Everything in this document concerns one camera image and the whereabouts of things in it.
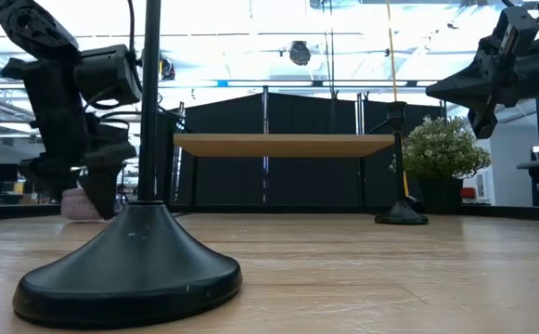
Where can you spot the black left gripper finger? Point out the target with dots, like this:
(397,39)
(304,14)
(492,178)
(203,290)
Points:
(51,176)
(104,181)

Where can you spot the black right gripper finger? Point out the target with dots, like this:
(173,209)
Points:
(468,88)
(483,123)

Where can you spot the pink round candle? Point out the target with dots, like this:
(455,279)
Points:
(72,209)

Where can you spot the black metal candlestick holder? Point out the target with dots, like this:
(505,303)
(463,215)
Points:
(401,215)
(130,269)

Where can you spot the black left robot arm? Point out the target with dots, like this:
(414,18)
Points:
(32,28)

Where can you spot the potted plant with white flowers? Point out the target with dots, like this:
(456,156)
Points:
(440,148)

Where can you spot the dark background monitor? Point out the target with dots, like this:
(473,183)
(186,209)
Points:
(0,172)

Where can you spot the red box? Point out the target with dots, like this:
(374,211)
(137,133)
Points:
(468,192)

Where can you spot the silver partition pole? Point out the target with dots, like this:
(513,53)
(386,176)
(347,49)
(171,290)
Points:
(265,116)
(360,116)

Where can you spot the round black ceiling fixture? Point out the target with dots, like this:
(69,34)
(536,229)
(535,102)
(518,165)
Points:
(299,52)

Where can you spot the wooden shelf with black legs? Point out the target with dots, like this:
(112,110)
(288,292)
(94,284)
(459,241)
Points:
(278,145)

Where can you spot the black partition screen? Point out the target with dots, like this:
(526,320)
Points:
(311,176)

